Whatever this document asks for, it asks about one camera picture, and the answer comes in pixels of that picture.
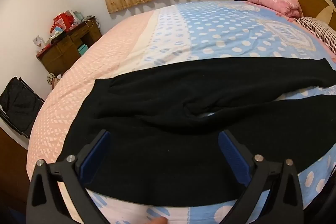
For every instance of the teal box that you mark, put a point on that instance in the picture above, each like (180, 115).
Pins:
(83, 49)

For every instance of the person's left hand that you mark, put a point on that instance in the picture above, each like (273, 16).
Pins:
(157, 220)

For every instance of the white paper bag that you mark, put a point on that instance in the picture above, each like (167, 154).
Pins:
(39, 42)

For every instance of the black pants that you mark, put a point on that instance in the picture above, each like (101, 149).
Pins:
(170, 161)

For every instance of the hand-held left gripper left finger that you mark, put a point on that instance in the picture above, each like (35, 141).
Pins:
(95, 155)

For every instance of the red gift box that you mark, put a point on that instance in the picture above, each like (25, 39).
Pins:
(63, 20)

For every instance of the black folding chair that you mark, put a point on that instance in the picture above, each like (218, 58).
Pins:
(18, 103)

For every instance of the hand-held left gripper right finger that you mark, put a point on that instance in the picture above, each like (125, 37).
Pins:
(233, 155)

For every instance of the striped pillow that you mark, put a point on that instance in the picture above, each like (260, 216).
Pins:
(319, 29)

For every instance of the checkered bag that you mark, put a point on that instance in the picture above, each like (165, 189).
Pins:
(53, 81)

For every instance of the blue pink printed blanket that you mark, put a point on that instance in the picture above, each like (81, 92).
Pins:
(210, 29)

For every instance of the pink floral pillow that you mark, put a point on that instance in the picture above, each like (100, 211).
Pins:
(273, 1)

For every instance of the brown wooden door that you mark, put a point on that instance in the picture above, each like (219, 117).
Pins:
(10, 161)

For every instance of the brown wooden desk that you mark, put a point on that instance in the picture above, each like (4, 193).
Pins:
(65, 50)

